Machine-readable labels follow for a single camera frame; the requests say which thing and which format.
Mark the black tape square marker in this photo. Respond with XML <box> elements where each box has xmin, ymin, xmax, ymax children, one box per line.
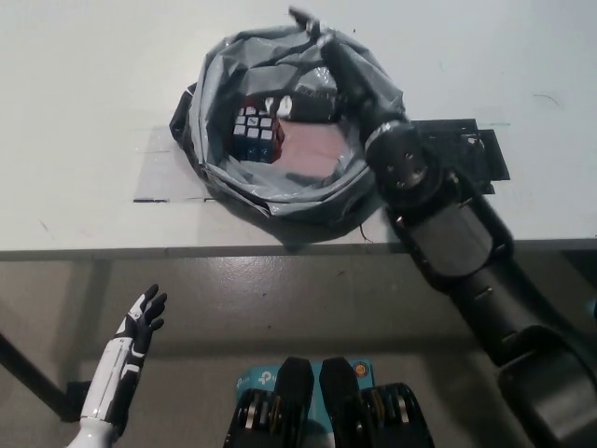
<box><xmin>410</xmin><ymin>119</ymin><xmax>512</xmax><ymax>195</ymax></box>

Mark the black table leg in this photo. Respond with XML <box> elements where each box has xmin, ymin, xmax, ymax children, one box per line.
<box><xmin>0</xmin><ymin>329</ymin><xmax>92</xmax><ymax>424</ymax></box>

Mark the grey plastic bag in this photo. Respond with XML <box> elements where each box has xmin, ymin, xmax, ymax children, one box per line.
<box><xmin>167</xmin><ymin>25</ymin><xmax>407</xmax><ymax>246</ymax></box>

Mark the rubik's cube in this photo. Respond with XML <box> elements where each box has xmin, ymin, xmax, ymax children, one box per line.
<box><xmin>231</xmin><ymin>105</ymin><xmax>286</xmax><ymax>163</ymax></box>

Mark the clear tape patch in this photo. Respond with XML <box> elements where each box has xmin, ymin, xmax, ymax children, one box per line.
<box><xmin>132</xmin><ymin>125</ymin><xmax>206</xmax><ymax>204</ymax></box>

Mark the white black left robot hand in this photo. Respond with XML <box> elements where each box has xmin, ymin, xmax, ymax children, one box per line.
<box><xmin>78</xmin><ymin>283</ymin><xmax>168</xmax><ymax>427</ymax></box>

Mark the robot body black teal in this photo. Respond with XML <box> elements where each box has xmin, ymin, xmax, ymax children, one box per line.
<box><xmin>227</xmin><ymin>357</ymin><xmax>435</xmax><ymax>448</ymax></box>

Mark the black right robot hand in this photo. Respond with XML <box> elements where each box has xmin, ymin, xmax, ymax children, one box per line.
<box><xmin>263</xmin><ymin>5</ymin><xmax>410</xmax><ymax>141</ymax></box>

